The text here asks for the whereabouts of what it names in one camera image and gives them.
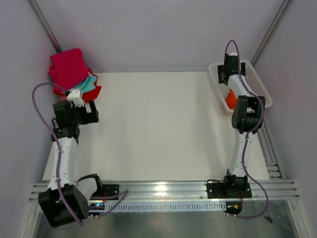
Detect teal folded t shirt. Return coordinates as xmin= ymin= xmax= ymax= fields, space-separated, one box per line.
xmin=49 ymin=74 xmax=98 ymax=94

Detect aluminium front rail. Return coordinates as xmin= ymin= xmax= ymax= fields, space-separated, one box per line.
xmin=29 ymin=180 xmax=300 ymax=203

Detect left black controller board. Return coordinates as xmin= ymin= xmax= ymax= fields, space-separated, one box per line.
xmin=88 ymin=202 xmax=105 ymax=216

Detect slotted grey cable duct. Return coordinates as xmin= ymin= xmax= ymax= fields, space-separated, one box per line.
xmin=104 ymin=200 xmax=225 ymax=213

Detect left corner aluminium post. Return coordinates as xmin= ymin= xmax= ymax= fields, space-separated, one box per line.
xmin=27 ymin=0 xmax=62 ymax=53

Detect orange t shirt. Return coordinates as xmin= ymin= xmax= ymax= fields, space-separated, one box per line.
xmin=225 ymin=90 xmax=237 ymax=110

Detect black controller board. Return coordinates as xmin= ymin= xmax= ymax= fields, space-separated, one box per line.
xmin=225 ymin=202 xmax=242 ymax=216
xmin=88 ymin=202 xmax=105 ymax=216

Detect magenta t shirt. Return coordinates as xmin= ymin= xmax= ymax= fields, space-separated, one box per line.
xmin=49 ymin=48 xmax=89 ymax=90

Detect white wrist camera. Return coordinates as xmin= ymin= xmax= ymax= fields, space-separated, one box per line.
xmin=228 ymin=52 xmax=238 ymax=56
xmin=66 ymin=89 xmax=85 ymax=107

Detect white plastic basket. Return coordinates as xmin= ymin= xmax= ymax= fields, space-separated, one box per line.
xmin=209 ymin=59 xmax=273 ymax=115

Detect aluminium rail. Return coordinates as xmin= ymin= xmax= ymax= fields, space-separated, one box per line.
xmin=29 ymin=180 xmax=300 ymax=203
xmin=258 ymin=120 xmax=284 ymax=180

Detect pink folded t shirt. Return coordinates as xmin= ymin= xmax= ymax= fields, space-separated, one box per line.
xmin=58 ymin=95 xmax=67 ymax=101

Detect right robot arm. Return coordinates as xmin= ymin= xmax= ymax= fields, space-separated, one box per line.
xmin=217 ymin=52 xmax=265 ymax=198

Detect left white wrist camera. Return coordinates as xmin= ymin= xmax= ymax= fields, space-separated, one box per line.
xmin=66 ymin=89 xmax=85 ymax=107

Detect red folded t shirt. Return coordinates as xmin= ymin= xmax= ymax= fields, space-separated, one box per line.
xmin=49 ymin=70 xmax=102 ymax=103

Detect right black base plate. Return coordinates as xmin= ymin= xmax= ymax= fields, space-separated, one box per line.
xmin=206 ymin=182 xmax=253 ymax=199

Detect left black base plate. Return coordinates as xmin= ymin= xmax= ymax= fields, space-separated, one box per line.
xmin=100 ymin=184 xmax=119 ymax=200

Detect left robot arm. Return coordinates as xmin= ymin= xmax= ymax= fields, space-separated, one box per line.
xmin=38 ymin=100 xmax=104 ymax=228

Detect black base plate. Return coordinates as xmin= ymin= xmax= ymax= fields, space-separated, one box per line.
xmin=206 ymin=182 xmax=253 ymax=199
xmin=100 ymin=184 xmax=119 ymax=200

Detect right corner aluminium post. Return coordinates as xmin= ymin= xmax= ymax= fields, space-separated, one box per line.
xmin=251 ymin=0 xmax=294 ymax=66

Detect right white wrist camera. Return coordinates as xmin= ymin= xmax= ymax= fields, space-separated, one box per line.
xmin=228 ymin=52 xmax=238 ymax=56

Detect corner aluminium post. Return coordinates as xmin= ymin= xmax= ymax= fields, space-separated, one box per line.
xmin=251 ymin=0 xmax=294 ymax=66
xmin=27 ymin=0 xmax=62 ymax=53

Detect right side aluminium rail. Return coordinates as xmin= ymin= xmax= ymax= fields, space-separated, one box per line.
xmin=258 ymin=120 xmax=284 ymax=180

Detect right black controller board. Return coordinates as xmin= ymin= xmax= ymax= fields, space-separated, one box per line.
xmin=225 ymin=202 xmax=242 ymax=216

